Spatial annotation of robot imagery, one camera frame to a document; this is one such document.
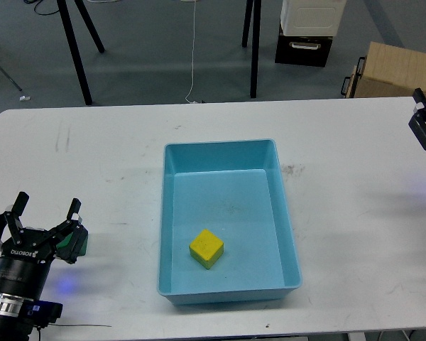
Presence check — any blue plastic bin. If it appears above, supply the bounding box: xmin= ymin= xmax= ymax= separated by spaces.
xmin=157 ymin=139 xmax=302 ymax=305

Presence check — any black storage box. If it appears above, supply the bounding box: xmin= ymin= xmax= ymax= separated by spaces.
xmin=275 ymin=32 xmax=333 ymax=67

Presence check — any white hanging cable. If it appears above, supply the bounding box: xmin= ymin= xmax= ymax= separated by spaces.
xmin=185 ymin=0 xmax=202 ymax=104

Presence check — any black table leg pair left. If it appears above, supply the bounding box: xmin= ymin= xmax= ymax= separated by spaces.
xmin=55 ymin=0 xmax=106 ymax=106

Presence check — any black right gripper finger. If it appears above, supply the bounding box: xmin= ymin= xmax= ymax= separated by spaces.
xmin=408 ymin=88 xmax=426 ymax=151

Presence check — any light wooden box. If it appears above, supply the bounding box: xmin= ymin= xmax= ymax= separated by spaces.
xmin=341 ymin=42 xmax=426 ymax=98

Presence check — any green wooden block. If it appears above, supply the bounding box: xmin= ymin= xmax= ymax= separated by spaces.
xmin=55 ymin=229 xmax=88 ymax=264

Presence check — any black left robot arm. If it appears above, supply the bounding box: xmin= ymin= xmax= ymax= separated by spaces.
xmin=0 ymin=192 xmax=88 ymax=340

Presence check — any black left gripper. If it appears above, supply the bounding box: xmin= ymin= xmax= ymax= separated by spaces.
xmin=0 ymin=192 xmax=88 ymax=297

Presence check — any black table leg pair right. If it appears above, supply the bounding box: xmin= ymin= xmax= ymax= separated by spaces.
xmin=241 ymin=0 xmax=262 ymax=99

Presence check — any yellow wooden block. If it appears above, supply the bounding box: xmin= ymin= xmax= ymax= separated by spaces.
xmin=189 ymin=229 xmax=224 ymax=269

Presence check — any black table leg pair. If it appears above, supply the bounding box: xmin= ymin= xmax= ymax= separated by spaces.
xmin=241 ymin=0 xmax=262 ymax=99
xmin=55 ymin=0 xmax=106 ymax=106

